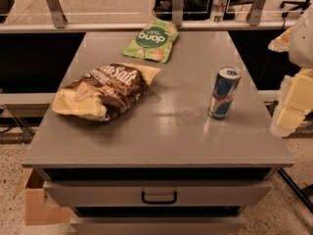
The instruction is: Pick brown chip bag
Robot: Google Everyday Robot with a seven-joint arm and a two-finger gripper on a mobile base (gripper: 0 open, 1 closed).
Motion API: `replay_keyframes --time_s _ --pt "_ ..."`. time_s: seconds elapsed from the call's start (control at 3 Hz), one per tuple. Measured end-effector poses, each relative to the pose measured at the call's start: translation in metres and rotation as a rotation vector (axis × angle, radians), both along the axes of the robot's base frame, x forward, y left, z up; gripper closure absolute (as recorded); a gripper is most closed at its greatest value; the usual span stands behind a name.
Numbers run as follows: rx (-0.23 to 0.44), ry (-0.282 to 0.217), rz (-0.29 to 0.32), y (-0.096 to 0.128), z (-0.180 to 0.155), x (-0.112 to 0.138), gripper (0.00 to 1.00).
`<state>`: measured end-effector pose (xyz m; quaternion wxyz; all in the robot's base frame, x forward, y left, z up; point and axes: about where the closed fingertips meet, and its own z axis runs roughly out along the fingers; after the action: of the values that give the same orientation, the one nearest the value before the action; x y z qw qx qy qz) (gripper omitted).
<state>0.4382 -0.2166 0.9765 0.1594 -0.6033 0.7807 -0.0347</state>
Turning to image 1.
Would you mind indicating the clear plastic water bottle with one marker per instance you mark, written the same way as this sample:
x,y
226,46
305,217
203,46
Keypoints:
x,y
217,11

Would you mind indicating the grey drawer cabinet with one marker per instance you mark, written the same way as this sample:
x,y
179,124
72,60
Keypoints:
x,y
167,135

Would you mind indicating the brown sea salt chip bag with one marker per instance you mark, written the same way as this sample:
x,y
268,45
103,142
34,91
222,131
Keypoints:
x,y
105,93

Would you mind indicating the grey drawer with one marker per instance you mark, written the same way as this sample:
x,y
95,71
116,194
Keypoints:
x,y
158,226
127,193

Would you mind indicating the upper grey drawer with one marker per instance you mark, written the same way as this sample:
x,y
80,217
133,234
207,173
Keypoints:
x,y
127,193

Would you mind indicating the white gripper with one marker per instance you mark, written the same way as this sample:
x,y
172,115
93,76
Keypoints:
x,y
302,42

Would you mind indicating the blue silver energy drink can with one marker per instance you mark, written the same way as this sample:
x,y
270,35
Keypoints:
x,y
225,86

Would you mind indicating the black drawer handle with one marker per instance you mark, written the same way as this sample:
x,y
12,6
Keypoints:
x,y
168,199

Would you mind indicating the brown cardboard box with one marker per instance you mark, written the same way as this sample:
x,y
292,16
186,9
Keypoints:
x,y
40,208

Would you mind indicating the metal railing with glass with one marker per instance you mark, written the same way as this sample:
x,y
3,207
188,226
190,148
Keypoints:
x,y
99,15

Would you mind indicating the green snack bag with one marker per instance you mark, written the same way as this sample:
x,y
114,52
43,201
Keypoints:
x,y
154,42

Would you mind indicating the lower grey drawer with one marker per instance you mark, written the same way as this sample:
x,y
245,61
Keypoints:
x,y
158,226

